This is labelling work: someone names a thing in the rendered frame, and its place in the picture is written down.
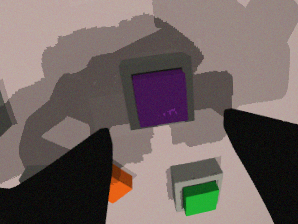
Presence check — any green button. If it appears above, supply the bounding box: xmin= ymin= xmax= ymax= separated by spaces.
xmin=170 ymin=157 xmax=223 ymax=216

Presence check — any yellow button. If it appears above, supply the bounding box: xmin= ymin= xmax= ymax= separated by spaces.
xmin=0 ymin=92 xmax=12 ymax=137

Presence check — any orange block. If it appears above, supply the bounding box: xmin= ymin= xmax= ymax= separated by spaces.
xmin=109 ymin=164 xmax=132 ymax=204

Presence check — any purple button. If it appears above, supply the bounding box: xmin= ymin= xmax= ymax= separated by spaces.
xmin=118 ymin=52 xmax=196 ymax=131

